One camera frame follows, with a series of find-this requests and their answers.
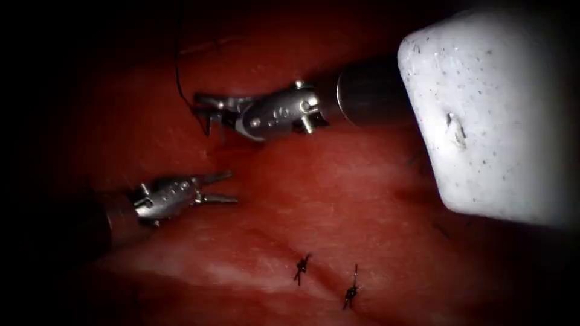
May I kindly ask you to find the right arm needle driver jaw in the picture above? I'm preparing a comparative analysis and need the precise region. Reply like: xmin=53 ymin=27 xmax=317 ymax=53
xmin=192 ymin=104 xmax=240 ymax=124
xmin=194 ymin=92 xmax=253 ymax=109

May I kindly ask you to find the left arm needle driver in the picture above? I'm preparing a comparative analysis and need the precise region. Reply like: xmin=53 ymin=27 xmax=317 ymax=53
xmin=130 ymin=175 xmax=204 ymax=228

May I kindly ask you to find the tissue pad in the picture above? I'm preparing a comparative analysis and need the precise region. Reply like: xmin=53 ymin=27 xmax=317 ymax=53
xmin=27 ymin=0 xmax=580 ymax=326

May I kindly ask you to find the black thread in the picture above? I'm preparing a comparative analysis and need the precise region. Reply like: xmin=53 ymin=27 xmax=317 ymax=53
xmin=173 ymin=13 xmax=200 ymax=112

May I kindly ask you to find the left arm needle driver jaw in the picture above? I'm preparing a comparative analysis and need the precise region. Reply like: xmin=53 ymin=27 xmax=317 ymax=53
xmin=199 ymin=193 xmax=240 ymax=205
xmin=195 ymin=170 xmax=234 ymax=185

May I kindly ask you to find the right arm needle driver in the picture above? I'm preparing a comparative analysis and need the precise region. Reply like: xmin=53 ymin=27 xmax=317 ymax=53
xmin=234 ymin=80 xmax=330 ymax=142

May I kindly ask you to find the black stitching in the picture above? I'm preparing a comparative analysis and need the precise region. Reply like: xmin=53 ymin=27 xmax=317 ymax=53
xmin=292 ymin=252 xmax=361 ymax=312

